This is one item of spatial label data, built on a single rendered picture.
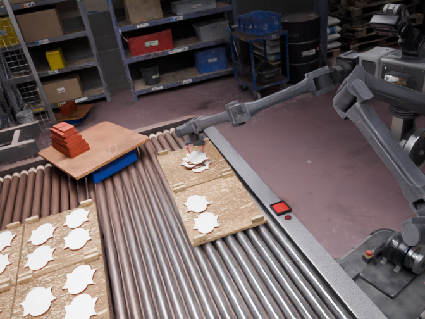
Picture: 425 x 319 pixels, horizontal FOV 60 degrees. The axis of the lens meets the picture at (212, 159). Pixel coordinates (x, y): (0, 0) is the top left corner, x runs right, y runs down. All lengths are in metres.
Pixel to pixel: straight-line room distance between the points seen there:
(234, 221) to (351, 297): 0.57
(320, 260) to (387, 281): 0.90
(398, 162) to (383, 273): 1.36
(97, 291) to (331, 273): 0.89
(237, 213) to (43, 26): 4.75
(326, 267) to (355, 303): 0.17
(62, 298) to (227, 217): 0.74
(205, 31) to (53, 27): 2.17
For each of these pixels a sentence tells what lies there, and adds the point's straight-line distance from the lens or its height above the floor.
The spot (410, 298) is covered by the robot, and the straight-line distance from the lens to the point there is 2.36.
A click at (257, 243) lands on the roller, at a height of 0.92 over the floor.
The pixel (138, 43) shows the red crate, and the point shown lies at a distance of 5.79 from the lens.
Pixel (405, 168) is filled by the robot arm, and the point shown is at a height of 1.43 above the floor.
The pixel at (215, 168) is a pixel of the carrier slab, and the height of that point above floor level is 0.94.
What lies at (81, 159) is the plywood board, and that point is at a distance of 2.25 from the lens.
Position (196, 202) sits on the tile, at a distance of 1.80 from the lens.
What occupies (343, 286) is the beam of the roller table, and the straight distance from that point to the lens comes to 1.46.
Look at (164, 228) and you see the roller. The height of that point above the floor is 0.92.
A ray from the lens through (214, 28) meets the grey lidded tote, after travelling 5.99.
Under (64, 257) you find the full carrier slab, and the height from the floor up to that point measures 0.94.
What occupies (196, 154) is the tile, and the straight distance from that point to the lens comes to 2.10.
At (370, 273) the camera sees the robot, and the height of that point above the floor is 0.26.
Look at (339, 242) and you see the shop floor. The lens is 2.91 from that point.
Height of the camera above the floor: 2.03
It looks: 31 degrees down
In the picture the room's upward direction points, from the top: 9 degrees counter-clockwise
